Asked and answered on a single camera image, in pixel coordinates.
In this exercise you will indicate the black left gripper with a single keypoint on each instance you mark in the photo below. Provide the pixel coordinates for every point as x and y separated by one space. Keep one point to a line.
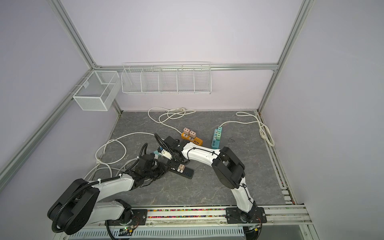
162 170

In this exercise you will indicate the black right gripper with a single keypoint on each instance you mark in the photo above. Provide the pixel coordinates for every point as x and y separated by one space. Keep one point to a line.
171 163

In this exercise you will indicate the black power strip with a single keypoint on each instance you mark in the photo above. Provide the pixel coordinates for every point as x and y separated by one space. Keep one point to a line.
186 172

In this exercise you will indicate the orange power strip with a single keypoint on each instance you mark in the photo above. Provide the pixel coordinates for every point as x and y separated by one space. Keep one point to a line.
196 140

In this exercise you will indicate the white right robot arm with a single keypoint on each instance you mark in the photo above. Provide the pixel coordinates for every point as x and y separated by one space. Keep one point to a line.
230 172

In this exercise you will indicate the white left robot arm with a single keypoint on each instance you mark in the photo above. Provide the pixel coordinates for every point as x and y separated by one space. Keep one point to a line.
82 202

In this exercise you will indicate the teal power strip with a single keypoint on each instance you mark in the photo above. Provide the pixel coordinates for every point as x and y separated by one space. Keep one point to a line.
216 138

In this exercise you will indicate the white mesh box basket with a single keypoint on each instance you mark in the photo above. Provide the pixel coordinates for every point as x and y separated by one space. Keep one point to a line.
98 91

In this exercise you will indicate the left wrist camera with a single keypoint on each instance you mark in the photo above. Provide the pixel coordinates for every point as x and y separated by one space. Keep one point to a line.
147 161

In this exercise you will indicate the white wire wall basket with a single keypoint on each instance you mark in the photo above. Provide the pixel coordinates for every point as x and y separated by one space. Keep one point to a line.
167 78

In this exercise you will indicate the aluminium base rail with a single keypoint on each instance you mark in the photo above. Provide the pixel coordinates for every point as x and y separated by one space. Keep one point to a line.
168 223

